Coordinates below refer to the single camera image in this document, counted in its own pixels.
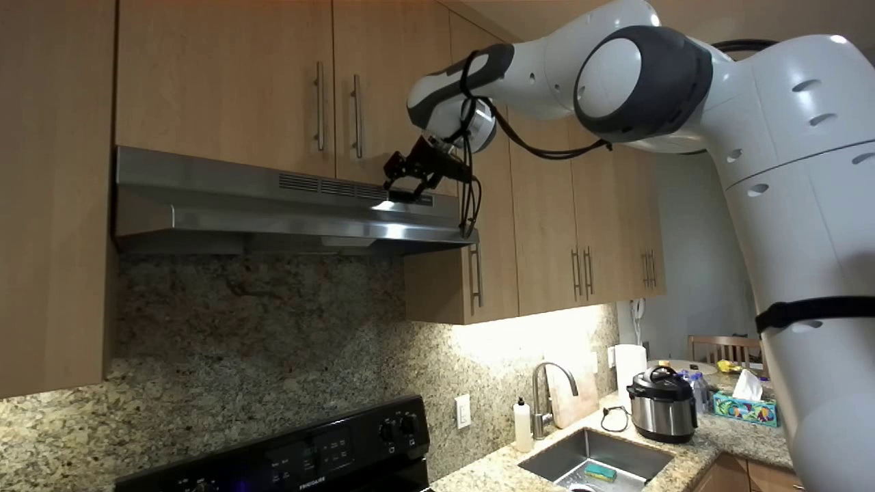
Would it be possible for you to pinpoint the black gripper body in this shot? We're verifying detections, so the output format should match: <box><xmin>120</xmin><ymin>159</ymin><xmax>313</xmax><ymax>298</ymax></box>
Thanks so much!
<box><xmin>399</xmin><ymin>134</ymin><xmax>475</xmax><ymax>189</ymax></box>

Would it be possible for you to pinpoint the black stove control console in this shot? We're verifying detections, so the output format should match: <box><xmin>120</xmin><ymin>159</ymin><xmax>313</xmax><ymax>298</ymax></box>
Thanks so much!
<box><xmin>113</xmin><ymin>392</ymin><xmax>433</xmax><ymax>492</ymax></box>

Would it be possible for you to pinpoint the stainless steel range hood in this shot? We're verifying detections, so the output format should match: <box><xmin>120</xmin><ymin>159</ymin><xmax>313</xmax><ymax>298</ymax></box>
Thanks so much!
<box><xmin>113</xmin><ymin>144</ymin><xmax>482</xmax><ymax>258</ymax></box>

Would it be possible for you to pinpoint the metal kitchen faucet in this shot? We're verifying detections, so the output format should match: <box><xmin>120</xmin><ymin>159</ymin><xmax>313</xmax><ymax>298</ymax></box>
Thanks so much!
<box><xmin>530</xmin><ymin>358</ymin><xmax>583</xmax><ymax>443</ymax></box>

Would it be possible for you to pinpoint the white soap bottle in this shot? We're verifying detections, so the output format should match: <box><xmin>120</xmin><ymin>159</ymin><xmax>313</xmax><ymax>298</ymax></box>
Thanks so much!
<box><xmin>511</xmin><ymin>396</ymin><xmax>535</xmax><ymax>452</ymax></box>

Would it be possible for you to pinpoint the white paper towel roll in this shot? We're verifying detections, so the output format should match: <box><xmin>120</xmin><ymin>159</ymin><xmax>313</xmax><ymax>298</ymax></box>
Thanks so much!
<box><xmin>609</xmin><ymin>340</ymin><xmax>652</xmax><ymax>398</ymax></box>

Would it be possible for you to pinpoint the stainless steel sink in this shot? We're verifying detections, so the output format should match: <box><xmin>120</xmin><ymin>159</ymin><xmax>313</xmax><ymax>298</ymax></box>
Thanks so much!
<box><xmin>516</xmin><ymin>424</ymin><xmax>675</xmax><ymax>492</ymax></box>

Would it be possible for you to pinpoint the silver black pressure cooker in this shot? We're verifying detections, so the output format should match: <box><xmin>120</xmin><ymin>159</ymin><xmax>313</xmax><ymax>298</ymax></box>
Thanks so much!
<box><xmin>626</xmin><ymin>360</ymin><xmax>700</xmax><ymax>446</ymax></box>

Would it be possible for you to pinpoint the wooden chair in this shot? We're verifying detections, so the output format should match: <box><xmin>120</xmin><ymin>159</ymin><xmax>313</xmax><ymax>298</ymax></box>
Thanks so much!
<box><xmin>686</xmin><ymin>329</ymin><xmax>766</xmax><ymax>369</ymax></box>

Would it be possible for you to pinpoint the green yellow sponge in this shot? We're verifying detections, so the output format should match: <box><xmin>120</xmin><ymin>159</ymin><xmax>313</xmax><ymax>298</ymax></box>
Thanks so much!
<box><xmin>583</xmin><ymin>458</ymin><xmax>623</xmax><ymax>485</ymax></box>

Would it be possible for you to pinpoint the clear plastic bottle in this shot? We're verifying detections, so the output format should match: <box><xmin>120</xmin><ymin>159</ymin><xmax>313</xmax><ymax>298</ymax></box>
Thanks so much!
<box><xmin>684</xmin><ymin>362</ymin><xmax>715</xmax><ymax>414</ymax></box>

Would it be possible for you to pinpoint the green tissue box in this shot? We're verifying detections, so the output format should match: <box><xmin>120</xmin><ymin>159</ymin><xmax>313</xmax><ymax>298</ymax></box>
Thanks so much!
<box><xmin>709</xmin><ymin>365</ymin><xmax>783</xmax><ymax>428</ymax></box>

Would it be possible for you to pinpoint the metal cabinet handle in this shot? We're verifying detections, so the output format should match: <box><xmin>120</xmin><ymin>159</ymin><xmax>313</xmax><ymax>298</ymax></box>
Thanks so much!
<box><xmin>570</xmin><ymin>249</ymin><xmax>585</xmax><ymax>302</ymax></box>
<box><xmin>313</xmin><ymin>59</ymin><xmax>328</xmax><ymax>155</ymax></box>
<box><xmin>583</xmin><ymin>246</ymin><xmax>600</xmax><ymax>301</ymax></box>
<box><xmin>466</xmin><ymin>239</ymin><xmax>488</xmax><ymax>310</ymax></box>
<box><xmin>347</xmin><ymin>71</ymin><xmax>366</xmax><ymax>164</ymax></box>

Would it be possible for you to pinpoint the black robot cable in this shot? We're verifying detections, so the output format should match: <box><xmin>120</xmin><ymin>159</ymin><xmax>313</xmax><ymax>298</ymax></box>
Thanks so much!
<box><xmin>452</xmin><ymin>49</ymin><xmax>616</xmax><ymax>239</ymax></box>

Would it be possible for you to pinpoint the long wooden wall cabinet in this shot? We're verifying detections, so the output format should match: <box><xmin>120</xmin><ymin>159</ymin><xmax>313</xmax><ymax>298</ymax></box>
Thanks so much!
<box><xmin>399</xmin><ymin>11</ymin><xmax>668</xmax><ymax>328</ymax></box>

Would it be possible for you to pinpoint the two-door wooden wall cabinet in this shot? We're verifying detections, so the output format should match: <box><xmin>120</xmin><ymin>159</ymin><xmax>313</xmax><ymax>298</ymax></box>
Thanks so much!
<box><xmin>114</xmin><ymin>0</ymin><xmax>463</xmax><ymax>200</ymax></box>

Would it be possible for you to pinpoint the white wall outlet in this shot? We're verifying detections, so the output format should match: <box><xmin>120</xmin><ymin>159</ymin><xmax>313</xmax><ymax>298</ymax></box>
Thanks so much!
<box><xmin>453</xmin><ymin>390</ymin><xmax>475</xmax><ymax>432</ymax></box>

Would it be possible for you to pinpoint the black cord loop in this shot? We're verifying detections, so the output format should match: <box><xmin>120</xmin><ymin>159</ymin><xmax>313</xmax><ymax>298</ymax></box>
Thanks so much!
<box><xmin>596</xmin><ymin>403</ymin><xmax>634</xmax><ymax>433</ymax></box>

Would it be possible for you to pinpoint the tall wooden wall cabinet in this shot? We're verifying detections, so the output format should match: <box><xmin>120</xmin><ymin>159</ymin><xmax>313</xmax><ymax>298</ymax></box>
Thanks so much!
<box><xmin>0</xmin><ymin>0</ymin><xmax>120</xmax><ymax>402</ymax></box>

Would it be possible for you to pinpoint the black velcro strap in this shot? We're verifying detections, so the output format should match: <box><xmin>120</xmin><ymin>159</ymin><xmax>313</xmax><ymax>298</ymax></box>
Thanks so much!
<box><xmin>751</xmin><ymin>295</ymin><xmax>875</xmax><ymax>335</ymax></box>

